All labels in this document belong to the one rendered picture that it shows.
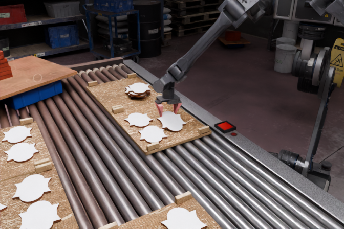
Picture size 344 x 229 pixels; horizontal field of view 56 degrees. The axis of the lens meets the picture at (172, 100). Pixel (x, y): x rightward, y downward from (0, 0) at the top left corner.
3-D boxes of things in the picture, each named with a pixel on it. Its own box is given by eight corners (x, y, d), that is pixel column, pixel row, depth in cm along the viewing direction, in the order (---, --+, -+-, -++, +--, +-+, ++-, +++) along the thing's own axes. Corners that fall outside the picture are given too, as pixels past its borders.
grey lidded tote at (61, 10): (71, 12, 577) (69, -2, 567) (82, 15, 553) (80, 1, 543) (44, 16, 545) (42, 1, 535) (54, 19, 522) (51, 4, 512)
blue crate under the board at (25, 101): (36, 80, 211) (33, 66, 207) (64, 92, 194) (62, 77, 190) (-13, 95, 189) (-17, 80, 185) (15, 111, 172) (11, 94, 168)
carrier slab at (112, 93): (136, 78, 216) (136, 75, 215) (168, 100, 184) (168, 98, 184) (86, 88, 200) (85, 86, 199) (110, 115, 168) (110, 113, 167)
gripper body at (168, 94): (180, 101, 155) (180, 87, 152) (160, 104, 151) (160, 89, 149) (174, 97, 161) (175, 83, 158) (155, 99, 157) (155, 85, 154)
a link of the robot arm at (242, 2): (265, -3, 121) (248, -22, 122) (238, 23, 125) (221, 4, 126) (266, 13, 164) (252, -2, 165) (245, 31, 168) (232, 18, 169)
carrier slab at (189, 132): (168, 101, 184) (168, 98, 183) (211, 134, 152) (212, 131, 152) (110, 116, 168) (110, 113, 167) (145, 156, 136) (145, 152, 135)
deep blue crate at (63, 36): (72, 39, 598) (69, 19, 582) (80, 44, 568) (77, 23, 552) (45, 43, 573) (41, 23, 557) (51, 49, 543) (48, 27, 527)
